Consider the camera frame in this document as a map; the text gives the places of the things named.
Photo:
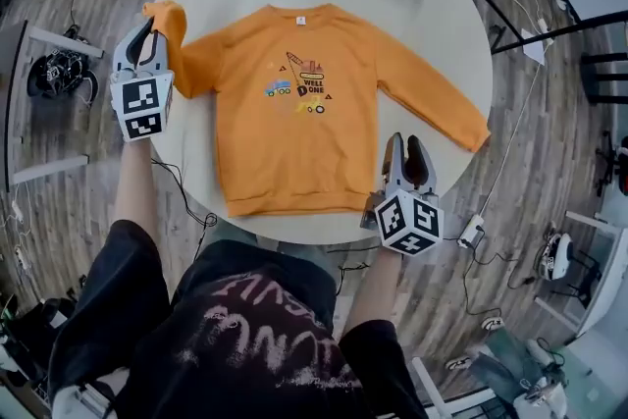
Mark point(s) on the black office chair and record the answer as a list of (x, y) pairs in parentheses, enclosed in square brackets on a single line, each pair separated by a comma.
[(610, 157), (29, 333)]

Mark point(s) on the person's left forearm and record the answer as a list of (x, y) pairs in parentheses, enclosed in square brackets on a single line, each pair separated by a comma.
[(135, 191)]

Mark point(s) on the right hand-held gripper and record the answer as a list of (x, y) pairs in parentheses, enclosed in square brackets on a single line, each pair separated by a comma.
[(409, 221)]

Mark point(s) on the white power strip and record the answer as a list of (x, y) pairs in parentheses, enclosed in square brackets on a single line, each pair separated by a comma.
[(471, 233)]

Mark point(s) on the person's grey jeans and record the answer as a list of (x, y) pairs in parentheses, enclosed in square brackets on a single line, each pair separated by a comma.
[(235, 230)]

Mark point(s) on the black harness gear bundle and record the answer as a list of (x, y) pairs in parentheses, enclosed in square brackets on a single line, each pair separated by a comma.
[(59, 76)]

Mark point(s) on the white paper sheet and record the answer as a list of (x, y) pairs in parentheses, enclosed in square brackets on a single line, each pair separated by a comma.
[(535, 49)]

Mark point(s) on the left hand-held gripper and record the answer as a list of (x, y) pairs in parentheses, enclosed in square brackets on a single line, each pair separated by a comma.
[(140, 103)]

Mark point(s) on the person's black printed t-shirt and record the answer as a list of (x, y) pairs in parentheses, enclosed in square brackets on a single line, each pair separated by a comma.
[(245, 338)]

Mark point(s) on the orange round wooden table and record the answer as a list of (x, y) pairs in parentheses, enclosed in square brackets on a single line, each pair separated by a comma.
[(589, 78)]

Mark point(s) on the white and black helmet device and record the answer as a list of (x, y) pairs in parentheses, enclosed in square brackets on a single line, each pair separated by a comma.
[(559, 255)]

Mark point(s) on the person's right forearm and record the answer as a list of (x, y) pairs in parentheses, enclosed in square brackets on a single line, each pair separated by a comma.
[(375, 289)]

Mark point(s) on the orange children's sweatshirt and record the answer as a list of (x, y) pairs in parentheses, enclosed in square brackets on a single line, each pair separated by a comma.
[(294, 152)]

